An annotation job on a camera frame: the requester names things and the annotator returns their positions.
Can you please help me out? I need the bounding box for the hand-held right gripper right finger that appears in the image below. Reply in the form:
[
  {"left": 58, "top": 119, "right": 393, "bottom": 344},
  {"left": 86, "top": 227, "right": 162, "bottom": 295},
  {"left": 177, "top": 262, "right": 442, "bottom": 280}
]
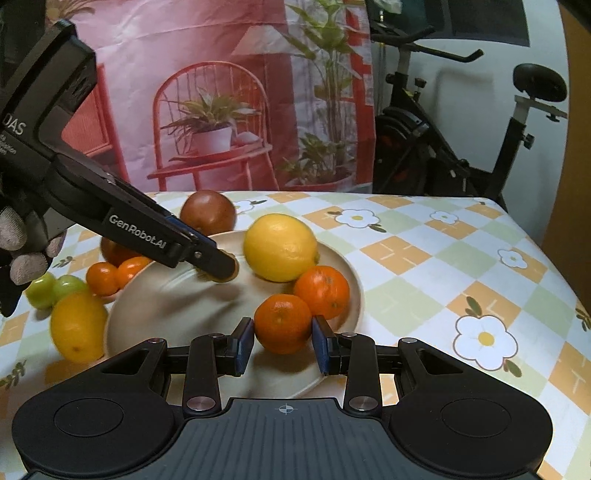
[{"left": 311, "top": 316, "right": 468, "bottom": 414}]

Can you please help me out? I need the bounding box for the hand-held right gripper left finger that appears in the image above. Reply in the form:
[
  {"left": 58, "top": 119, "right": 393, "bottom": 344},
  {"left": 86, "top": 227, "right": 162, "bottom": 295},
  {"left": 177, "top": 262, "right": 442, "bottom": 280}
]
[{"left": 99, "top": 318, "right": 256, "bottom": 416}]

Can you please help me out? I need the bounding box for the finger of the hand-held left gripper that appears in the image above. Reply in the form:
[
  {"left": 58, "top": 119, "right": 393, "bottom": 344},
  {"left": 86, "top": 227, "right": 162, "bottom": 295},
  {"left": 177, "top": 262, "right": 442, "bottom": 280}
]
[
  {"left": 99, "top": 208, "right": 241, "bottom": 283},
  {"left": 104, "top": 174, "right": 218, "bottom": 252}
]

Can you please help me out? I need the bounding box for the orange tangerine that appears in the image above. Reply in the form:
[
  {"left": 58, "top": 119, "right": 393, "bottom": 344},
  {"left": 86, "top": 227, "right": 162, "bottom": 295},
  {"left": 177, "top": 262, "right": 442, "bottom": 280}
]
[
  {"left": 115, "top": 256, "right": 153, "bottom": 291},
  {"left": 254, "top": 294, "right": 314, "bottom": 355},
  {"left": 86, "top": 261, "right": 120, "bottom": 297},
  {"left": 294, "top": 265, "right": 351, "bottom": 320}
]

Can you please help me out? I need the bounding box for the small brown fruit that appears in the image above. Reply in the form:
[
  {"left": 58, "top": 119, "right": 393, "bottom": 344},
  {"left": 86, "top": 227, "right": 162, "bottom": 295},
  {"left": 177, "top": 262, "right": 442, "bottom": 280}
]
[{"left": 198, "top": 249, "right": 240, "bottom": 283}]

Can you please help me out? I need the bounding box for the beige plate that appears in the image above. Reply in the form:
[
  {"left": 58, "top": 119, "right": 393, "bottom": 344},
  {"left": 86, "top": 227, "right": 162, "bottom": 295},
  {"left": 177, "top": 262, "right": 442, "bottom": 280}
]
[{"left": 104, "top": 229, "right": 365, "bottom": 400}]

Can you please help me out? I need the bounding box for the green round fruit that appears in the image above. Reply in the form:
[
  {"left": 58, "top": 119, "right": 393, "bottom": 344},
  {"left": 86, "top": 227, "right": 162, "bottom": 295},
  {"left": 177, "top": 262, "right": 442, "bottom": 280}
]
[
  {"left": 25, "top": 272, "right": 58, "bottom": 310},
  {"left": 52, "top": 274, "right": 90, "bottom": 301}
]

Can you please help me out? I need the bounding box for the yellow lemon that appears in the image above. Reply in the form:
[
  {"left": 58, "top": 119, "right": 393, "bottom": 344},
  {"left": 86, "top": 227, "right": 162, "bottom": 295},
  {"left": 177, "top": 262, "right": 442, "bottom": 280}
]
[
  {"left": 243, "top": 213, "right": 320, "bottom": 283},
  {"left": 50, "top": 292, "right": 109, "bottom": 363}
]

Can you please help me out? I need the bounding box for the person's left hand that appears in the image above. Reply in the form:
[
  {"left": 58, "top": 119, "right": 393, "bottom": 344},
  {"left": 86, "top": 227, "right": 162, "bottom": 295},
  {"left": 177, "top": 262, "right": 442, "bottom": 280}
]
[{"left": 0, "top": 205, "right": 68, "bottom": 319}]

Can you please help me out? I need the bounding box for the red apple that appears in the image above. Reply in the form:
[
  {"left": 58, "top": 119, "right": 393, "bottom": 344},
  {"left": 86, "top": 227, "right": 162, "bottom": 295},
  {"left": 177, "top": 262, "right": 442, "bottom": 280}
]
[{"left": 100, "top": 235, "right": 148, "bottom": 267}]

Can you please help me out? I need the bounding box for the dark red round fruit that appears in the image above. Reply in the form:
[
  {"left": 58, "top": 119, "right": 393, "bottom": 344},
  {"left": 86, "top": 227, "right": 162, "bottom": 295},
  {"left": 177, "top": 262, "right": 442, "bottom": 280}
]
[{"left": 179, "top": 189, "right": 237, "bottom": 235}]

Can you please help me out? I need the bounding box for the checkered floral tablecloth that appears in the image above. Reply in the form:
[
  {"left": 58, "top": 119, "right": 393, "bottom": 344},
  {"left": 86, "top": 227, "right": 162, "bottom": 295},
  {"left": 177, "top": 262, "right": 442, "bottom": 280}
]
[{"left": 0, "top": 190, "right": 591, "bottom": 480}]

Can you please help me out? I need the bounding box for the printed backdrop cloth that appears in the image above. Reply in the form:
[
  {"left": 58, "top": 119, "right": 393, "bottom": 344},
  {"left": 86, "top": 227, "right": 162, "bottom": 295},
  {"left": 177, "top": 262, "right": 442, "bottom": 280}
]
[{"left": 46, "top": 0, "right": 376, "bottom": 193}]

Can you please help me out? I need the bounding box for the black exercise bike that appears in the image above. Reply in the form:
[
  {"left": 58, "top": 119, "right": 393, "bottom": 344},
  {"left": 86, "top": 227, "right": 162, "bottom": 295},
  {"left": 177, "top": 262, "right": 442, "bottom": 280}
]
[{"left": 369, "top": 0, "right": 570, "bottom": 199}]

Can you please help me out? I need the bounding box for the wooden door panel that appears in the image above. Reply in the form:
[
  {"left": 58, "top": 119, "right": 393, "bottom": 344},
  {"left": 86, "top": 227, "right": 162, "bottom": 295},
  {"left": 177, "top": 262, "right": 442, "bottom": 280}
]
[{"left": 540, "top": 0, "right": 591, "bottom": 296}]

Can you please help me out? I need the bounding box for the dark window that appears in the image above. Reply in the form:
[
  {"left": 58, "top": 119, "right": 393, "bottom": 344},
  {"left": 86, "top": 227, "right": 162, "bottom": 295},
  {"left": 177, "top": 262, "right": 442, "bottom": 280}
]
[{"left": 443, "top": 0, "right": 531, "bottom": 47}]

